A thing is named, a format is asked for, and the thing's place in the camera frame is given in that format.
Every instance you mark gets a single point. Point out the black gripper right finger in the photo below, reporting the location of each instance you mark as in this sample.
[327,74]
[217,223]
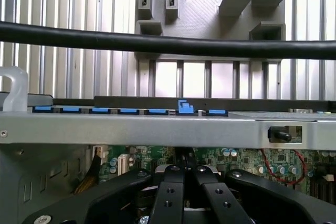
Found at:
[218,197]

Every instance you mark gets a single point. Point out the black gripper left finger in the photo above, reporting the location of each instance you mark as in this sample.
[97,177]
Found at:
[168,197]

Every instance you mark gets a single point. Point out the white expansion slot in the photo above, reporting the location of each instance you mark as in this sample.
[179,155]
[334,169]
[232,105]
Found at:
[121,165]

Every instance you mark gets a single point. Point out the green motherboard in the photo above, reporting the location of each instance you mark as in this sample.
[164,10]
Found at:
[275,158]

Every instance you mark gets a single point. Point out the silver PC case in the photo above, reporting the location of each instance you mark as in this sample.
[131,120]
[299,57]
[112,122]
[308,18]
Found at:
[131,129]

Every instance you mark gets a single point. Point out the black case push pin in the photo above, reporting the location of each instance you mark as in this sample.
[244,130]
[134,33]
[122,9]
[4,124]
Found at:
[281,134]

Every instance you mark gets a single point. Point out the blue retention latch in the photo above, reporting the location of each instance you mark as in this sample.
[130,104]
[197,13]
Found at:
[185,107]

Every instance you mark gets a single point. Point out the grey printed parts rack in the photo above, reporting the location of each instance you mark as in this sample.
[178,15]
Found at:
[199,11]

